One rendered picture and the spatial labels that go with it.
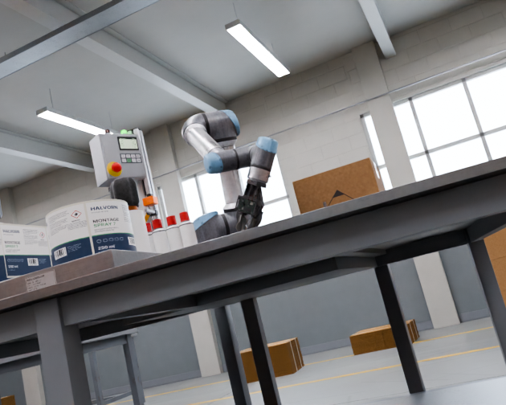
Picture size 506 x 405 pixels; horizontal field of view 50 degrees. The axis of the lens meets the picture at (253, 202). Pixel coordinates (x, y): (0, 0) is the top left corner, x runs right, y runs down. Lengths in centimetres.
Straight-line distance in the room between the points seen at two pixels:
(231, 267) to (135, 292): 21
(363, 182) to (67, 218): 108
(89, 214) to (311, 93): 649
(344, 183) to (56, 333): 119
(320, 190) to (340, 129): 541
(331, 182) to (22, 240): 106
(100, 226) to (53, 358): 32
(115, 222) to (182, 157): 693
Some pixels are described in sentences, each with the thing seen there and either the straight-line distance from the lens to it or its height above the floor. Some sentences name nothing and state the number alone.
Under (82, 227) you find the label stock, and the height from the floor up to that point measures 96.
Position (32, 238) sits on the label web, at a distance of 165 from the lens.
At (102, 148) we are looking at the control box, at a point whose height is 141.
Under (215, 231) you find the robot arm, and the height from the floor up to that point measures 104.
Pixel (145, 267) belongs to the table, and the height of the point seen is 81.
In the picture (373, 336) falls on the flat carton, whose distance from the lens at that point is 610.
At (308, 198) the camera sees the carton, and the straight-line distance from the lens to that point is 204.
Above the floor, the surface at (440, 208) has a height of 78.
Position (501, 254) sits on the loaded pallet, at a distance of 480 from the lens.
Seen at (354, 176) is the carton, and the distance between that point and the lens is 201.
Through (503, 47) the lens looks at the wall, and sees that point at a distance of 749.
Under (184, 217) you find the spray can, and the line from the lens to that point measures 195.
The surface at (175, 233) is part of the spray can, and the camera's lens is 196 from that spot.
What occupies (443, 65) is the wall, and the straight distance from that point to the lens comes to 744.
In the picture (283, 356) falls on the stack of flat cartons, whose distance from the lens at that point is 587.
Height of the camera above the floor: 68
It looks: 11 degrees up
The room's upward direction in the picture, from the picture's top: 14 degrees counter-clockwise
